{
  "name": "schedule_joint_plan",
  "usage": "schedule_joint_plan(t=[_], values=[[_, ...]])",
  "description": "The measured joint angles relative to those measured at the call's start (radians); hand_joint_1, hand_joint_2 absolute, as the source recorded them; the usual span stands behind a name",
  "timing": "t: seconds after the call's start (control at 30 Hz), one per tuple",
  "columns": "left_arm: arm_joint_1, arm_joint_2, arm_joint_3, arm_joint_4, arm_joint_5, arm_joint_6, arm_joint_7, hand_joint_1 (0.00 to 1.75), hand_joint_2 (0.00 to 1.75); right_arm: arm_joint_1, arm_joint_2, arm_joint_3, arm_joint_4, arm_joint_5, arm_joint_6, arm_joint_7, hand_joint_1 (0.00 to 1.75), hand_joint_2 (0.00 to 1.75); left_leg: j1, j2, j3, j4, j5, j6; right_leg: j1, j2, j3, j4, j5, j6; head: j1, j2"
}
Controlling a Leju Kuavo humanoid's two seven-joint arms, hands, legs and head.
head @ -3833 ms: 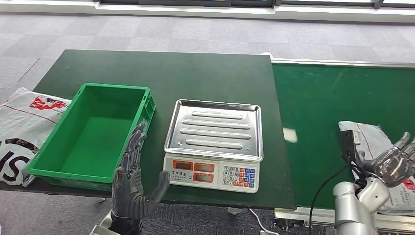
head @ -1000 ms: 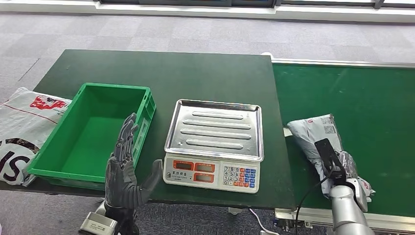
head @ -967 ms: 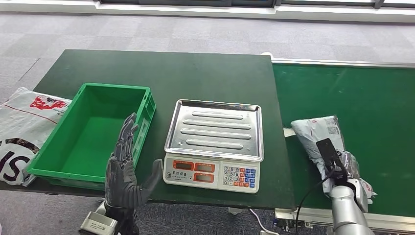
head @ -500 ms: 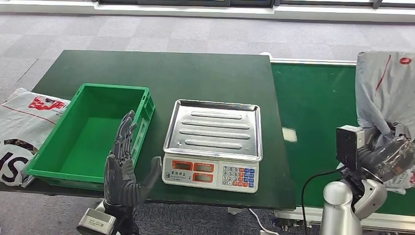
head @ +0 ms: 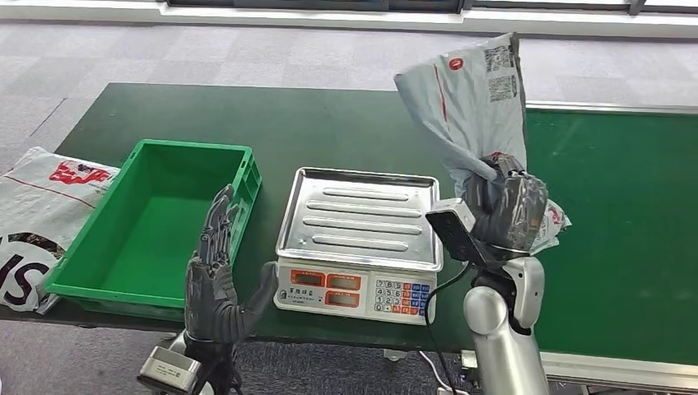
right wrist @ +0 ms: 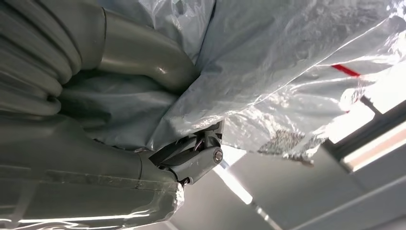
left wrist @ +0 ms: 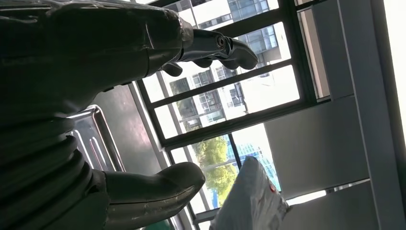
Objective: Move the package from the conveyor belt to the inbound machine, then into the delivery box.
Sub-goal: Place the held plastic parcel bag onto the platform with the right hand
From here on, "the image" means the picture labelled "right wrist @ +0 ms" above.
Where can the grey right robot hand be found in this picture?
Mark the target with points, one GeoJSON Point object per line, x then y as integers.
{"type": "Point", "coordinates": [79, 184]}

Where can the ceiling light strip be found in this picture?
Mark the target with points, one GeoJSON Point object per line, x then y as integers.
{"type": "Point", "coordinates": [234, 185]}

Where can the dark window frame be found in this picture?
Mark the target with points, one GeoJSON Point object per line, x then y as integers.
{"type": "Point", "coordinates": [380, 117]}

